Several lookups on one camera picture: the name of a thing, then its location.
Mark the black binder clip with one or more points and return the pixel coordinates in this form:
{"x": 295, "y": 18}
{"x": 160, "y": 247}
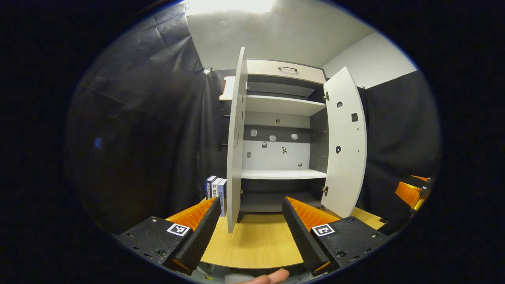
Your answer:
{"x": 207, "y": 71}

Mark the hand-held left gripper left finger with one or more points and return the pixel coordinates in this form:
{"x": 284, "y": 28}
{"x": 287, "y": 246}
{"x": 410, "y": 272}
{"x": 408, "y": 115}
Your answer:
{"x": 201, "y": 236}

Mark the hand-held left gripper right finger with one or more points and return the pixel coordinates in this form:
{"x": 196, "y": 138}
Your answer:
{"x": 302, "y": 236}

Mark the white cabinet door camera sticker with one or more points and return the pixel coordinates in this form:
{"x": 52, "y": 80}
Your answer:
{"x": 236, "y": 157}

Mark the white double-door shoe cabinet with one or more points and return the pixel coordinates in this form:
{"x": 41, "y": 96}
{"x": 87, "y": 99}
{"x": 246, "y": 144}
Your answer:
{"x": 282, "y": 173}

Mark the ceiling light panel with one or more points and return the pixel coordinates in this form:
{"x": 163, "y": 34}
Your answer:
{"x": 229, "y": 6}

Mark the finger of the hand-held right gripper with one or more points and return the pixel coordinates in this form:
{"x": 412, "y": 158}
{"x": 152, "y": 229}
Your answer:
{"x": 406, "y": 193}

